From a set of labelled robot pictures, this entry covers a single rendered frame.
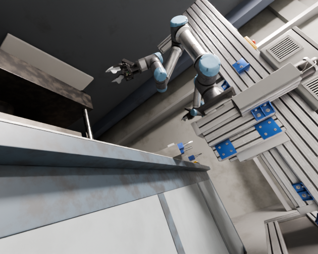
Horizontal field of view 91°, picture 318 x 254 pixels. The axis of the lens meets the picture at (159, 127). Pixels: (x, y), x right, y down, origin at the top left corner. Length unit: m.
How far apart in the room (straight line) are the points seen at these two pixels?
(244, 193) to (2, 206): 3.14
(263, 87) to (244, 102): 0.10
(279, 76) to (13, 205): 0.91
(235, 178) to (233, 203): 0.43
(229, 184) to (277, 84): 2.56
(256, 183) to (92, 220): 2.99
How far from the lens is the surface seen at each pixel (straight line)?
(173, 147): 0.75
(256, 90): 0.85
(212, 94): 1.01
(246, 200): 3.25
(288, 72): 0.88
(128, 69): 1.03
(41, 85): 1.65
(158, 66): 1.01
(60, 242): 0.32
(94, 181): 0.38
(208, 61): 0.97
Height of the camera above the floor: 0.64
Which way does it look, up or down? 25 degrees up
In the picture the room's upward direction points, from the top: 23 degrees counter-clockwise
